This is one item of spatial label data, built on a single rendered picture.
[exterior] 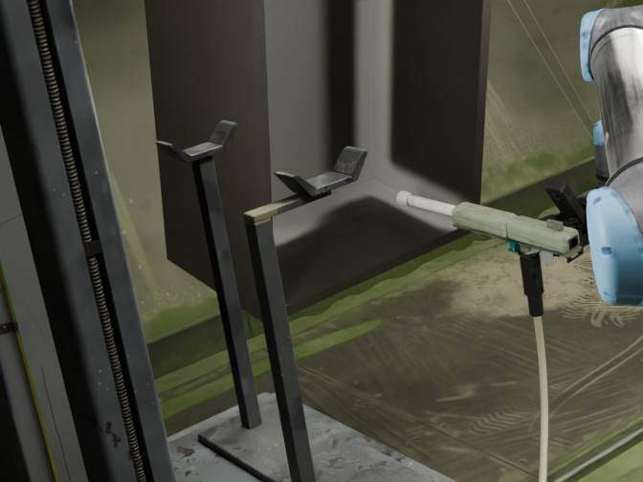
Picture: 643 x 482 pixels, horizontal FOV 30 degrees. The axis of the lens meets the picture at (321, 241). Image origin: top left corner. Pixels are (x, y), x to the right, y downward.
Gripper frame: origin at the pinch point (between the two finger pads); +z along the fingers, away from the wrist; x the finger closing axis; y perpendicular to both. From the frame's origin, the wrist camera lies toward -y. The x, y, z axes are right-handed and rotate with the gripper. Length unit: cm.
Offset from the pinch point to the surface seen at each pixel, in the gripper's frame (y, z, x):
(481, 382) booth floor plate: 49, -12, 30
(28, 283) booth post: -48, 110, -20
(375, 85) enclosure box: -23, -15, 54
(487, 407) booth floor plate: 48, -3, 20
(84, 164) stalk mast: -77, 122, -68
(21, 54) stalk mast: -86, 124, -68
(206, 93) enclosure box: -44, 44, 34
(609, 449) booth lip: 47.0, -4.4, -12.8
